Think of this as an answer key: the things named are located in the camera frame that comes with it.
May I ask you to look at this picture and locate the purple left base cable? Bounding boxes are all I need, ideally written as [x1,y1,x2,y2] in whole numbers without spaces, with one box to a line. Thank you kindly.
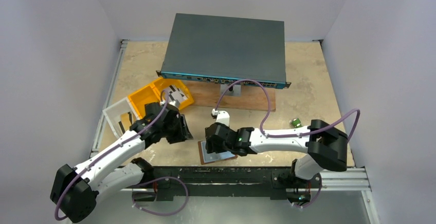
[131,176,190,217]

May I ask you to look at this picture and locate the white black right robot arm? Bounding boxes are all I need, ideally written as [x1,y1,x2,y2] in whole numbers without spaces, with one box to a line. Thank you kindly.
[205,120,348,180]

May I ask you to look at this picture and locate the brown wooden board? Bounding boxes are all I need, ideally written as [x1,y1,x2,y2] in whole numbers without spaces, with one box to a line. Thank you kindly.
[184,81,276,111]

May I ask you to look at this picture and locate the green toy figure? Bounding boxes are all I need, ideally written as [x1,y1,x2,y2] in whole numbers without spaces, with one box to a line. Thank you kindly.
[289,118,302,128]

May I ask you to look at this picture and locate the brown leather card holder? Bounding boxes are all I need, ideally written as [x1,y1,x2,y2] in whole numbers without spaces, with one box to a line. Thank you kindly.
[198,141,238,165]

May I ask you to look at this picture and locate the yellow plastic bin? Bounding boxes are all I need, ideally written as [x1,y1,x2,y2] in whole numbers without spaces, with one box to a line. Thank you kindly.
[128,78,194,118]

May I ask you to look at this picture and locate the white cards in bin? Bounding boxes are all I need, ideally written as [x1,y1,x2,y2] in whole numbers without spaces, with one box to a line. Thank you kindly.
[165,85,188,104]

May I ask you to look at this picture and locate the grey blue network switch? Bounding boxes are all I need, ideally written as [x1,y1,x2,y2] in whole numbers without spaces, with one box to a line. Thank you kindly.
[156,13,290,89]

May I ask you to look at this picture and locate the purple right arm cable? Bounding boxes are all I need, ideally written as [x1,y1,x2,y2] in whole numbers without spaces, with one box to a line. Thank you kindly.
[212,79,361,145]

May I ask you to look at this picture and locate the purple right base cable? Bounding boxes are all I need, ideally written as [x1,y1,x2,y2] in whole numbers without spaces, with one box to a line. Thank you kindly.
[291,175,323,210]

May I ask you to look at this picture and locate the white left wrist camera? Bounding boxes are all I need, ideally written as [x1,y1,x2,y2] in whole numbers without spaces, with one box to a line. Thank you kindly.
[169,100,180,109]

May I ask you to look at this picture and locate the white plastic bin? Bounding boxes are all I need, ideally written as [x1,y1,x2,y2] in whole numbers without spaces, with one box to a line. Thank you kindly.
[103,97,139,138]

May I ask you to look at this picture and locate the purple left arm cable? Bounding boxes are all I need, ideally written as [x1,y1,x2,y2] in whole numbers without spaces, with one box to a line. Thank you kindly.
[54,89,171,221]

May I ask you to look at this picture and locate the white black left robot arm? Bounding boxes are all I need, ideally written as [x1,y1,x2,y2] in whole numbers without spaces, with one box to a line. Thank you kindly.
[50,101,193,223]

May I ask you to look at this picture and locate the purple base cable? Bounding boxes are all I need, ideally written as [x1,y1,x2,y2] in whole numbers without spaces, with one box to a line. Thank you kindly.
[131,176,190,217]
[291,175,323,210]

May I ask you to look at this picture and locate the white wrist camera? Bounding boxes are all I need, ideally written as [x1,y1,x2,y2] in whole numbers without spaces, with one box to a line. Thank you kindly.
[169,100,180,109]
[211,109,230,126]

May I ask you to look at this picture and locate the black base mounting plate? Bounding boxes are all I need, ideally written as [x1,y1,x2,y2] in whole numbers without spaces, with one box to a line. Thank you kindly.
[132,166,321,203]

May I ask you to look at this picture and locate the grey metal camera stand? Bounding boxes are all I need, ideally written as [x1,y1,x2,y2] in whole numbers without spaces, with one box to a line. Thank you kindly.
[220,84,241,97]

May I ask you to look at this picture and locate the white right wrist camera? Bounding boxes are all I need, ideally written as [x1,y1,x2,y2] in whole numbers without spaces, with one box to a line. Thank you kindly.
[211,109,230,126]

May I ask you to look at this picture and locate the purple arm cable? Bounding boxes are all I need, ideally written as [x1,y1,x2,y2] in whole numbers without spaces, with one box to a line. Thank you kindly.
[54,89,171,221]
[212,79,361,145]

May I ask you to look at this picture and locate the aluminium frame rail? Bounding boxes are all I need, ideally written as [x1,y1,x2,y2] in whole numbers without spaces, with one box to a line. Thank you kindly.
[86,39,130,162]

